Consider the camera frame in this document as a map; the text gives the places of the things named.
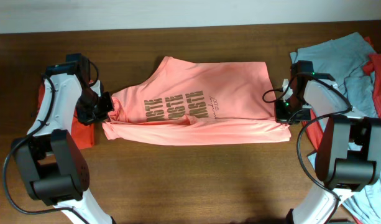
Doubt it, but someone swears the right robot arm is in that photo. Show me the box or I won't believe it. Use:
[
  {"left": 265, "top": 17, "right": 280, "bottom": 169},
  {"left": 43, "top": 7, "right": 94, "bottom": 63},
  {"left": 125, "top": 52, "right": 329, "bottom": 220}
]
[{"left": 274, "top": 60, "right": 381, "bottom": 223}]

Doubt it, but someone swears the folded red printed t-shirt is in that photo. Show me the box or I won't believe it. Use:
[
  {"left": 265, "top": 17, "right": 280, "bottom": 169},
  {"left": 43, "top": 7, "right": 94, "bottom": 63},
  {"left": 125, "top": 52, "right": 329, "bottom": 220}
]
[{"left": 37, "top": 80, "right": 96, "bottom": 150}]

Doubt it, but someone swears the grey t-shirt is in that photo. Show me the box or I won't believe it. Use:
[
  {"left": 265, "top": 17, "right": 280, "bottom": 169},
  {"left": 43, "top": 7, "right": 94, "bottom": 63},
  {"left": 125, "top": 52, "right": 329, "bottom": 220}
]
[{"left": 290, "top": 32, "right": 381, "bottom": 223}]

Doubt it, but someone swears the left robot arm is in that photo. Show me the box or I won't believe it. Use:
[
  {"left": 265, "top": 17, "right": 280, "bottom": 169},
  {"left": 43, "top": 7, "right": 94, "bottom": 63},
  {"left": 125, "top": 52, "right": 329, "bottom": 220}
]
[{"left": 2, "top": 54, "right": 115, "bottom": 223}]

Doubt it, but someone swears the pink printed t-shirt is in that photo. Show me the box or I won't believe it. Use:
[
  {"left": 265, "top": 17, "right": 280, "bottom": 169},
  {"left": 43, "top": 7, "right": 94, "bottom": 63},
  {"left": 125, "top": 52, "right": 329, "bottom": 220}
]
[{"left": 103, "top": 57, "right": 291, "bottom": 146}]

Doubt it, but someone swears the red garment under grey shirt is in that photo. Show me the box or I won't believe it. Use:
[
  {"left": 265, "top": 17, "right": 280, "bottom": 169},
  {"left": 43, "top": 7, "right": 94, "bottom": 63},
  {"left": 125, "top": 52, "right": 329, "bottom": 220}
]
[{"left": 290, "top": 32, "right": 381, "bottom": 119}]

